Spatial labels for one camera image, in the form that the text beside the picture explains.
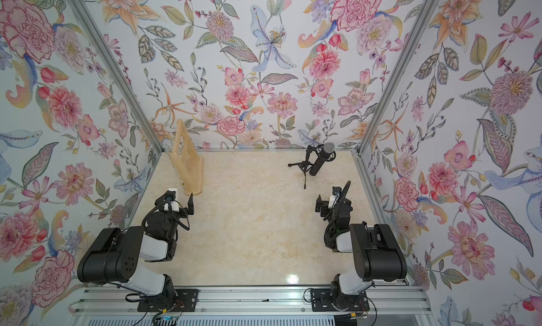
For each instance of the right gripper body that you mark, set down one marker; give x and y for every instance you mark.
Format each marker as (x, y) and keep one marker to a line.
(341, 203)

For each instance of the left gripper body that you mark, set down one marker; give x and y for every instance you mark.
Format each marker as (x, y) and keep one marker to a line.
(183, 208)

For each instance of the wooden jewelry display stand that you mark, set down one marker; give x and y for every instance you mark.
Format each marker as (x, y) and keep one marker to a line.
(188, 165)

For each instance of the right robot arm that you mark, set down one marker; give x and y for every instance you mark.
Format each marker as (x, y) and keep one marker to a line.
(375, 250)

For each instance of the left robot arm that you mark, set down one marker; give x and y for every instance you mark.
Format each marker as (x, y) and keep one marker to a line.
(114, 258)

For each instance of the black microphone on tripod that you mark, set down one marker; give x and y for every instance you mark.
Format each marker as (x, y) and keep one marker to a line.
(315, 158)

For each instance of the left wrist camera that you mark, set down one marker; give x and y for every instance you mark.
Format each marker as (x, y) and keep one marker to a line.
(171, 204)

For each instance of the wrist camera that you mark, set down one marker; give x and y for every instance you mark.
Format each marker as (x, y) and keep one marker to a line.
(334, 196)
(171, 204)

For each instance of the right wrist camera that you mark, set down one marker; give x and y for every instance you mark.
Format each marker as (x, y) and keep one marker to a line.
(334, 196)

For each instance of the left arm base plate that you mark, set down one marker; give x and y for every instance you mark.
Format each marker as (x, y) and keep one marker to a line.
(181, 301)

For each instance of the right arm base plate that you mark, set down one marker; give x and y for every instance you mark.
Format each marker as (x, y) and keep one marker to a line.
(327, 300)

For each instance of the aluminium mounting rail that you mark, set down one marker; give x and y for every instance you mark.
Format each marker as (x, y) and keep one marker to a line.
(253, 300)

